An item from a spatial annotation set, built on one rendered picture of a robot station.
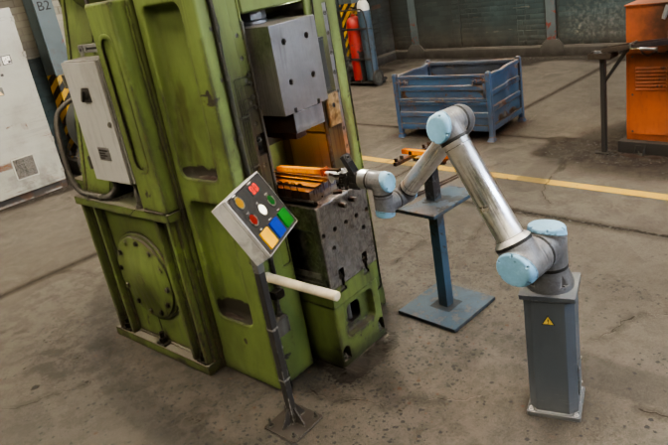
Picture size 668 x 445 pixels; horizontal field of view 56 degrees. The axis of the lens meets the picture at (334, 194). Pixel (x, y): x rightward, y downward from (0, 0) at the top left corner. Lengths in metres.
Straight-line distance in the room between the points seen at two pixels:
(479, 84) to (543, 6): 4.37
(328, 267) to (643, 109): 3.65
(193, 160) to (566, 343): 1.86
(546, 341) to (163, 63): 2.08
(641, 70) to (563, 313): 3.52
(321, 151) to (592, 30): 7.60
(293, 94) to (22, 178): 5.47
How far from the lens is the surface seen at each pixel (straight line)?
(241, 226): 2.45
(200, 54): 2.77
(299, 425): 3.12
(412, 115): 7.08
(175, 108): 3.10
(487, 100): 6.57
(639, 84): 5.95
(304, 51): 2.95
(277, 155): 3.50
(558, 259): 2.63
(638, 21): 5.87
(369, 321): 3.46
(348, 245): 3.18
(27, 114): 7.97
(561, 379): 2.91
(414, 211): 3.36
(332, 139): 3.31
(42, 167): 8.07
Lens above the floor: 1.97
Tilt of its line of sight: 20 degrees down
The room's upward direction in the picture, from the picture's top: 10 degrees counter-clockwise
